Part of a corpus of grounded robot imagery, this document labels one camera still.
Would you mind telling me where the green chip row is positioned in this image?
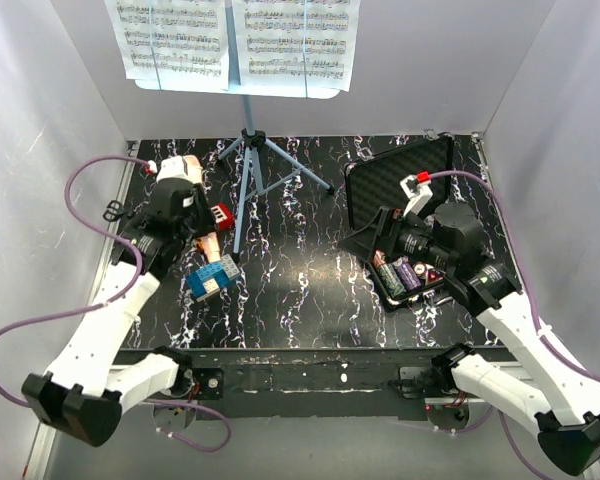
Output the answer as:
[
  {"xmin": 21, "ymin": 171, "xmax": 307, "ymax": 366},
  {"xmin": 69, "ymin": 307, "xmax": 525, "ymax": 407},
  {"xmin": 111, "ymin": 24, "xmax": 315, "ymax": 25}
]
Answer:
[{"xmin": 377, "ymin": 263, "xmax": 406, "ymax": 298}]

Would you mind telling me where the blue grey brick toy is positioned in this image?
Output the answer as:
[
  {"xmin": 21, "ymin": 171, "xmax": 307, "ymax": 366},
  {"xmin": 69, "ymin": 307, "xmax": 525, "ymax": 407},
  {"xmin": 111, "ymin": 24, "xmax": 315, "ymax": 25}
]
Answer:
[{"xmin": 185, "ymin": 255, "xmax": 241, "ymax": 302}]

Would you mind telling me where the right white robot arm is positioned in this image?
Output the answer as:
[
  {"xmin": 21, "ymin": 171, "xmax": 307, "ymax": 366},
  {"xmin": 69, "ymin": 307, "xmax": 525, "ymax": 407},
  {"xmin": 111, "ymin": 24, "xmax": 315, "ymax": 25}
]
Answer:
[{"xmin": 339, "ymin": 203, "xmax": 600, "ymax": 476}]

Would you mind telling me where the red white chip row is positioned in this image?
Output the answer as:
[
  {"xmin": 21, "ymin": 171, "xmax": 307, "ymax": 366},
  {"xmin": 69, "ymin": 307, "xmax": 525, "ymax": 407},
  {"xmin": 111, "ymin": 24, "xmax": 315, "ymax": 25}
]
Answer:
[{"xmin": 372, "ymin": 250, "xmax": 386, "ymax": 268}]

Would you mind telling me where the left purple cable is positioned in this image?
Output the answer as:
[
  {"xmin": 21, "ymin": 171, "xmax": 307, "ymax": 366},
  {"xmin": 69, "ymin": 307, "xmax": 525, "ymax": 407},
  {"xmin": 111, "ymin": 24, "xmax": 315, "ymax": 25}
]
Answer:
[{"xmin": 0, "ymin": 154, "xmax": 232, "ymax": 454}]

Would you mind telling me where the pink toy microphone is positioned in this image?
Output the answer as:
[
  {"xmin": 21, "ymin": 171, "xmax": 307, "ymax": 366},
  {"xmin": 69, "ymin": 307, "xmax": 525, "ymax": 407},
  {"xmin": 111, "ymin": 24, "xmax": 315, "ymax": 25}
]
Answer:
[{"xmin": 183, "ymin": 155, "xmax": 221, "ymax": 263}]

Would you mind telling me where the purple chip row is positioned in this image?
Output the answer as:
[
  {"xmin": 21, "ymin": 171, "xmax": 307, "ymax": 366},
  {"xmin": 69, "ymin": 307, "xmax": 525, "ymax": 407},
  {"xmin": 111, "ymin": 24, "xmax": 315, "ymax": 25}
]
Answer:
[{"xmin": 393, "ymin": 261, "xmax": 422, "ymax": 292}]

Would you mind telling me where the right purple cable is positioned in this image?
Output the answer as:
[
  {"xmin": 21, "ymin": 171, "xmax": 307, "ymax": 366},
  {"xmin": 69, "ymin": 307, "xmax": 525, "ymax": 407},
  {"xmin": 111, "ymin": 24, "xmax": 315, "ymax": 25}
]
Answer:
[{"xmin": 394, "ymin": 169, "xmax": 600, "ymax": 480}]

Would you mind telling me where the left aluminium rail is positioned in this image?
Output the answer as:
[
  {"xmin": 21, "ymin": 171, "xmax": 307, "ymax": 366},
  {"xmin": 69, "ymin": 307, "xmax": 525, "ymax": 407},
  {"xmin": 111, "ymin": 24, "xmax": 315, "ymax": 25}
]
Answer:
[{"xmin": 64, "ymin": 141, "xmax": 147, "ymax": 315}]

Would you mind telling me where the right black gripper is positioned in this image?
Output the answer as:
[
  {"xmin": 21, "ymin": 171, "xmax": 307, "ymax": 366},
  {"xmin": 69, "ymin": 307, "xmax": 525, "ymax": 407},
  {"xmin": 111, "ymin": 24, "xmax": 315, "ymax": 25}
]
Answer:
[{"xmin": 337, "ymin": 207, "xmax": 454, "ymax": 273}]

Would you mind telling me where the black poker chip case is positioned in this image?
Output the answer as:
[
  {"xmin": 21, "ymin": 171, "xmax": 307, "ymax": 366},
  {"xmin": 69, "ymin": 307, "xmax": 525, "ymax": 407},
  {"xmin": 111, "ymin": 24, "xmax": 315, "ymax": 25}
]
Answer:
[{"xmin": 343, "ymin": 133, "xmax": 491, "ymax": 314}]

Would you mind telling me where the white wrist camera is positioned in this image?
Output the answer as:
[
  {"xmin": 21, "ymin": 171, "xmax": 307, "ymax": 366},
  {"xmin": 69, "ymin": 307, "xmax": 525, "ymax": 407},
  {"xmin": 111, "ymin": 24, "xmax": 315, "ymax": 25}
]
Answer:
[
  {"xmin": 144, "ymin": 156, "xmax": 191, "ymax": 182},
  {"xmin": 400, "ymin": 172, "xmax": 433, "ymax": 217}
]

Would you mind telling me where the purple cable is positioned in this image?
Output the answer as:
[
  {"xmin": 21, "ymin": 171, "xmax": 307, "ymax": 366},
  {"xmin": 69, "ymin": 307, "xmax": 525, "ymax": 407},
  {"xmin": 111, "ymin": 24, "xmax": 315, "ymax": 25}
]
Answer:
[
  {"xmin": 0, "ymin": 154, "xmax": 232, "ymax": 454},
  {"xmin": 394, "ymin": 169, "xmax": 600, "ymax": 480}
]

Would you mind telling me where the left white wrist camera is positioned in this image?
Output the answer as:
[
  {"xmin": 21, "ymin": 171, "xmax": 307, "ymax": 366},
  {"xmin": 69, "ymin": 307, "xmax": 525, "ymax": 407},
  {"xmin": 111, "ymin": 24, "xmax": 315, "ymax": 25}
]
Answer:
[{"xmin": 144, "ymin": 156, "xmax": 191, "ymax": 182}]

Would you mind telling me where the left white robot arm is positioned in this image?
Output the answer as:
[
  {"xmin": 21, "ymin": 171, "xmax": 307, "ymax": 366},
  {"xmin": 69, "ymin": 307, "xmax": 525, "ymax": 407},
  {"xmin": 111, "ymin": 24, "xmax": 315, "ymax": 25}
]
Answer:
[{"xmin": 21, "ymin": 178, "xmax": 213, "ymax": 447}]

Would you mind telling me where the sheet music page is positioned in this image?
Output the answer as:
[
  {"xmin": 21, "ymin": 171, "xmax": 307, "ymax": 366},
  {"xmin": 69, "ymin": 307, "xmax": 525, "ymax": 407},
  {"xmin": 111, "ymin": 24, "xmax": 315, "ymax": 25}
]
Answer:
[
  {"xmin": 232, "ymin": 0, "xmax": 361, "ymax": 96},
  {"xmin": 105, "ymin": 0, "xmax": 229, "ymax": 91}
]

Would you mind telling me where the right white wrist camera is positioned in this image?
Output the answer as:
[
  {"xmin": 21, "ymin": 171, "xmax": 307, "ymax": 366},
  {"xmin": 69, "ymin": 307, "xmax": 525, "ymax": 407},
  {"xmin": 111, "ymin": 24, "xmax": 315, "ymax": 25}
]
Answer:
[{"xmin": 400, "ymin": 172, "xmax": 433, "ymax": 217}]

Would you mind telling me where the blue music stand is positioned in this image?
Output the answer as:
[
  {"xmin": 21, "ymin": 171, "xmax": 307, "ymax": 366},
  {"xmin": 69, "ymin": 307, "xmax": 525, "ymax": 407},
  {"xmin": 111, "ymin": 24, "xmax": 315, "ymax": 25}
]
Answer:
[{"xmin": 133, "ymin": 0, "xmax": 344, "ymax": 256}]

